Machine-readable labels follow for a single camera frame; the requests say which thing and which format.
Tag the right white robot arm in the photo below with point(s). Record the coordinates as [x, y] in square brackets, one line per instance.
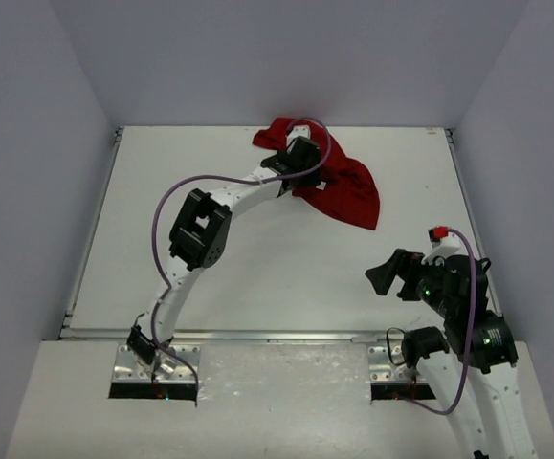
[471, 363]

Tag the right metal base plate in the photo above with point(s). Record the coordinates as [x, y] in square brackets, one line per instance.
[382, 370]

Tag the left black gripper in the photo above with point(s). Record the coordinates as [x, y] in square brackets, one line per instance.
[312, 174]

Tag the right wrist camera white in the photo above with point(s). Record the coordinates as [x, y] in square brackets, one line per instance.
[444, 244]

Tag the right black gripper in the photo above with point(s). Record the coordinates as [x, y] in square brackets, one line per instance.
[401, 263]

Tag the metal base plate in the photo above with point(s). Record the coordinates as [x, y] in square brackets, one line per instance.
[128, 368]
[382, 370]

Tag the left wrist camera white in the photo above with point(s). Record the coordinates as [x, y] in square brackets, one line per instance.
[301, 130]

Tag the red t-shirt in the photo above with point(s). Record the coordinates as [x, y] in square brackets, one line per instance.
[347, 191]

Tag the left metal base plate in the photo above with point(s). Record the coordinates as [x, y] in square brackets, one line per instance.
[128, 368]

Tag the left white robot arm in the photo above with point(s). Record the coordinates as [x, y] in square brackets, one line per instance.
[198, 237]

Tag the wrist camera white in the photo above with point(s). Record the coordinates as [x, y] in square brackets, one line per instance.
[301, 130]
[444, 244]

